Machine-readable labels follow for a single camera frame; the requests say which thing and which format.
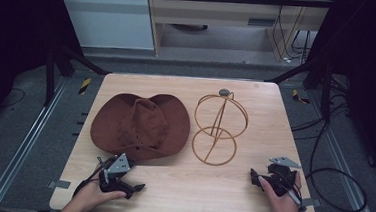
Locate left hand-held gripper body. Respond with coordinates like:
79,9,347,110
96,151,139,201

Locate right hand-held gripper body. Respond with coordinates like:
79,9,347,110
256,153,304,199

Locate brown felt cowboy hat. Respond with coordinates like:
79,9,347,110
87,88,194,165

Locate gold wire hat stand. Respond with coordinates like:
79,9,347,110
190,86,251,169

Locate person's right hand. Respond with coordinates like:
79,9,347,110
255,168,305,212

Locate person's left hand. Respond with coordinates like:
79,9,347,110
67,176,129,212

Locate grey tape strip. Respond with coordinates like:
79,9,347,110
47,178,72,191
300,196,323,210

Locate yellow black striped tape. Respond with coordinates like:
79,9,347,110
290,88,312,106
78,76,93,96

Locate black metal stand legs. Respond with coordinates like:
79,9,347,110
41,40,114,112
262,54,337,123

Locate black curtain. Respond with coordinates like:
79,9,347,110
0,0,88,142
299,0,376,182

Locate white cabinet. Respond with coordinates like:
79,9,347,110
49,0,159,54

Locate light wooden desk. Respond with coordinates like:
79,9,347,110
141,0,333,69

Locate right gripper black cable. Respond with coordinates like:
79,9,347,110
277,174,309,212

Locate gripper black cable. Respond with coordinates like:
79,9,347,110
277,174,309,212
72,154,110,200

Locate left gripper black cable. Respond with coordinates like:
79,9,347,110
72,154,110,200

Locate black looped floor cable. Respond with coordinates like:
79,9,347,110
303,119,373,212

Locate black floor cables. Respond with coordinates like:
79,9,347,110
289,72,351,145

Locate aluminium floor rail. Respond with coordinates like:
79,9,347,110
0,72,70,212
300,88,376,212

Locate thin black floor cable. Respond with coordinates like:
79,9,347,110
0,86,27,111

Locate bundle of hanging desk cables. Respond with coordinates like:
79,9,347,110
269,4,315,66

